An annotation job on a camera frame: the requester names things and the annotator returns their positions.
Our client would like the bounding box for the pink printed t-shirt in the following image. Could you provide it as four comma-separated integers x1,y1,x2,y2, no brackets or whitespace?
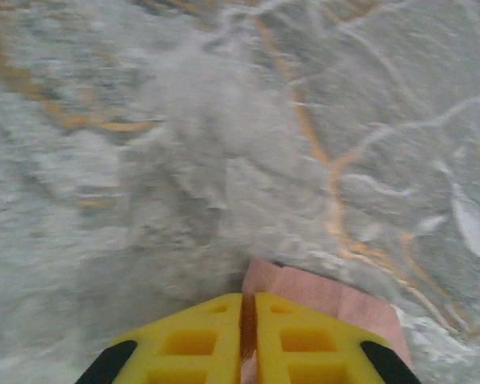
239,258,414,384

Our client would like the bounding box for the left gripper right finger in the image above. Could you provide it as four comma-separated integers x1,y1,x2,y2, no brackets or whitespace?
254,291,423,384

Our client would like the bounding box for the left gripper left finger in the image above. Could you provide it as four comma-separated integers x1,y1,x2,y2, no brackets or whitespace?
74,292,243,384

